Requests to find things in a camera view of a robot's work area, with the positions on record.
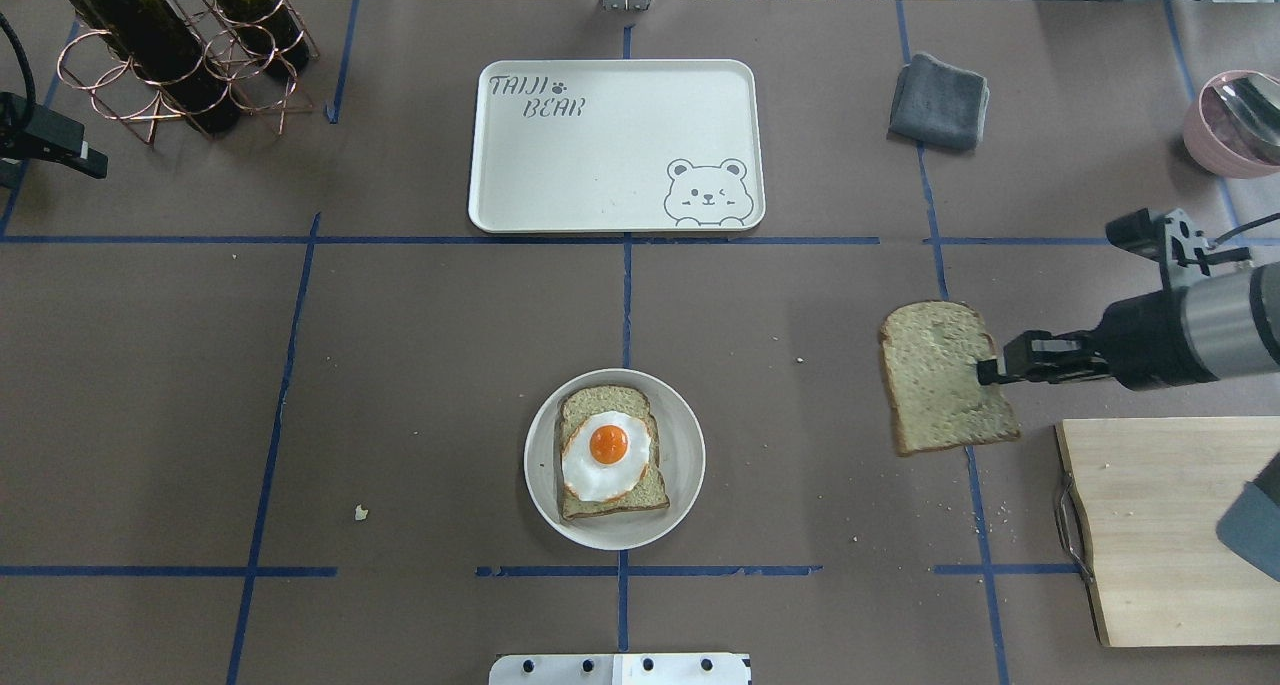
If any cream bear tray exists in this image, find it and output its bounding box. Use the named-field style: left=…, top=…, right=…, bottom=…
left=468, top=59, right=767, bottom=236

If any metal scoop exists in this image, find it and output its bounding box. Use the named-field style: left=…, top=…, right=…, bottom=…
left=1212, top=73, right=1279, bottom=165

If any dark green wine bottle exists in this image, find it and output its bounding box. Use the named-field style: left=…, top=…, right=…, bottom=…
left=68, top=0, right=241, bottom=134

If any fried egg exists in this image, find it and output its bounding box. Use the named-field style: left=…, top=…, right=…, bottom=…
left=559, top=411, right=658, bottom=503

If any copper wire bottle rack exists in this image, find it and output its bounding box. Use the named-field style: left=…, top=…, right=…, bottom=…
left=58, top=0, right=319, bottom=146

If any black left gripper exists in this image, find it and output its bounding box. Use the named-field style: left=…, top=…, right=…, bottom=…
left=1, top=92, right=108, bottom=189

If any wooden cutting board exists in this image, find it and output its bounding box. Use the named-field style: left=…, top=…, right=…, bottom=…
left=1056, top=416, right=1279, bottom=648

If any grey folded cloth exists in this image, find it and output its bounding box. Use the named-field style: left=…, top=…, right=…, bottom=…
left=888, top=52, right=989, bottom=152

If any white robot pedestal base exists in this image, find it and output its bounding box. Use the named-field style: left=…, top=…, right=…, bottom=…
left=488, top=652, right=753, bottom=684

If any bread slice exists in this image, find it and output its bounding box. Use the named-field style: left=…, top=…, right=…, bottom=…
left=556, top=383, right=669, bottom=521
left=878, top=300, right=1021, bottom=457

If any white round plate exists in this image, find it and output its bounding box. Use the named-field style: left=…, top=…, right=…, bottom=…
left=524, top=369, right=707, bottom=551

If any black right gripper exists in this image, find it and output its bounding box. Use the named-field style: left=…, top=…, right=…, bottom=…
left=975, top=330, right=1114, bottom=385

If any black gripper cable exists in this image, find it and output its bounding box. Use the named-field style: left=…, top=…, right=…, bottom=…
left=1204, top=210, right=1280, bottom=251

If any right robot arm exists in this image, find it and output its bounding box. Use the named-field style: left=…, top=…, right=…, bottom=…
left=975, top=264, right=1279, bottom=392

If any pink bowl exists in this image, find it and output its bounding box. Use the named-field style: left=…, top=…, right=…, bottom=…
left=1181, top=70, right=1277, bottom=181

